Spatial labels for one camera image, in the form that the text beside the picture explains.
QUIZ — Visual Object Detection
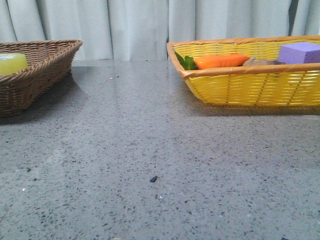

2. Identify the brown wicker basket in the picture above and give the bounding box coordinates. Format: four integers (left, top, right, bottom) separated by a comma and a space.
0, 39, 83, 117

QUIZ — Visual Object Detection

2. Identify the white curtain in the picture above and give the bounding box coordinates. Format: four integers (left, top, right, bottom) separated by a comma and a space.
0, 0, 320, 61

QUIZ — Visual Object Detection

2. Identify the brown object in basket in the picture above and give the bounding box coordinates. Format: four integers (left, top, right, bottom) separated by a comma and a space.
242, 57, 286, 67

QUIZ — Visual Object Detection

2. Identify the yellow tape roll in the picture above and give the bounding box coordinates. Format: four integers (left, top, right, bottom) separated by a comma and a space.
0, 53, 28, 76

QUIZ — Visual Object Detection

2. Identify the purple foam block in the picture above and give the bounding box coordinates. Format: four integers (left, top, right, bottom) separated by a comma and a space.
278, 42, 320, 64

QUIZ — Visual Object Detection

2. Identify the yellow wicker basket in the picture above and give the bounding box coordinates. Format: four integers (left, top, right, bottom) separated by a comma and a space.
167, 35, 320, 107

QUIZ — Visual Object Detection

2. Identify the orange toy carrot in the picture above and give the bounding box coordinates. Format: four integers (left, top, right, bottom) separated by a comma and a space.
174, 51, 250, 71

